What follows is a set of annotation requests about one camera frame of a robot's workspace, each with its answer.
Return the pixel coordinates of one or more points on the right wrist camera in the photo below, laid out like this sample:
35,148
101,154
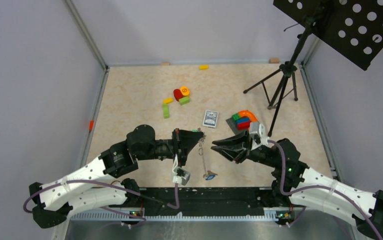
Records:
257,132

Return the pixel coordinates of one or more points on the red cylinder block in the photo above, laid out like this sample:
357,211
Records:
177,93

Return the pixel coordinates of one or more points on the grey lego baseplate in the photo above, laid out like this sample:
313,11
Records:
232,124

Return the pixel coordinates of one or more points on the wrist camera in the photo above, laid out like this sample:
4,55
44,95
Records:
179,175
257,132

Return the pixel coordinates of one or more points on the green lego brick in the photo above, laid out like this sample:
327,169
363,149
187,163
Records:
235,116

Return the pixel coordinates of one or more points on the blue lego brick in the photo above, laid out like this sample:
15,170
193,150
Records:
242,120

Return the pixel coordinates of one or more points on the black perforated panel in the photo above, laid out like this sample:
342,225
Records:
354,28

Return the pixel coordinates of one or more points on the yellow block at far edge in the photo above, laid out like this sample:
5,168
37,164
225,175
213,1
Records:
203,67

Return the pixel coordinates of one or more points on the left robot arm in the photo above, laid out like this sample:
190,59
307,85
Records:
95,184

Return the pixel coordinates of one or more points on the black tripod stand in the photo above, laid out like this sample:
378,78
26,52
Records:
288,70

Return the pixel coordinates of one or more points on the green rectangular block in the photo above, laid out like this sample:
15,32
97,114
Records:
184,100

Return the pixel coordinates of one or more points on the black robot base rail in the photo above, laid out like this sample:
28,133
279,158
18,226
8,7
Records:
204,201

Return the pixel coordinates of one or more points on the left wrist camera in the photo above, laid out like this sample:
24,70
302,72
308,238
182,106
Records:
179,175

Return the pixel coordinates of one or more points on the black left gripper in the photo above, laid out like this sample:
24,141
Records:
184,141

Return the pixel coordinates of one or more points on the orange curved lego tube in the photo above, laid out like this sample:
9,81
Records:
248,114

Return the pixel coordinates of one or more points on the orange round block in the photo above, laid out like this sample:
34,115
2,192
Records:
184,91

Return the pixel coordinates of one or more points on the yellow rectangular block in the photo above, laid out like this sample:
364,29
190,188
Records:
168,100

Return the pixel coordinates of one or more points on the blue key tag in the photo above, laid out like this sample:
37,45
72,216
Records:
209,177

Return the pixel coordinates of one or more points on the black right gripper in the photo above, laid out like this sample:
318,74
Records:
237,154

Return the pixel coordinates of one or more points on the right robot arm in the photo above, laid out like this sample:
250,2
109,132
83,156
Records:
303,185

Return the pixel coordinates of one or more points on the perforated metal keyring plate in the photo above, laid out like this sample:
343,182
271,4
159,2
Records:
201,152

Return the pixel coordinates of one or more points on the red lego brick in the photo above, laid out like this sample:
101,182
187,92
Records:
243,125

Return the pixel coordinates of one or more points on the playing card deck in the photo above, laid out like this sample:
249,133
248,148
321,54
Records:
210,119

